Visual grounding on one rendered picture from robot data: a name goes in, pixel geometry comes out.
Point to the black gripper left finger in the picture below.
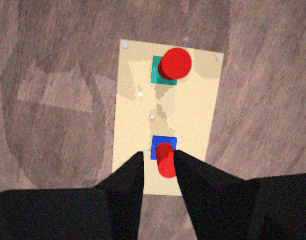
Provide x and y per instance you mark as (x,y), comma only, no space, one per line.
(108,211)

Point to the beige circuit board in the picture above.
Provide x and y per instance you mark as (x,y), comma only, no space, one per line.
(157,118)

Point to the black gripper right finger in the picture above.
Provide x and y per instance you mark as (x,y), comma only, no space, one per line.
(225,207)

